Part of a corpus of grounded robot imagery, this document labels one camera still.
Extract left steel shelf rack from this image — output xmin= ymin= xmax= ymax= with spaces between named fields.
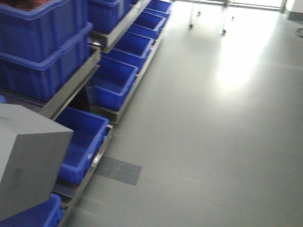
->
xmin=0 ymin=0 xmax=158 ymax=227

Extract gray square hollow base block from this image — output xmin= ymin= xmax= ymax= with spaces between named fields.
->
xmin=0 ymin=104 xmax=73 ymax=220

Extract blue bin with red clothes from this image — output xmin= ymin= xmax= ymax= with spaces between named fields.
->
xmin=0 ymin=0 xmax=92 ymax=101

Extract red and black clothes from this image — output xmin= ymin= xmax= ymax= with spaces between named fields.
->
xmin=0 ymin=0 xmax=49 ymax=11

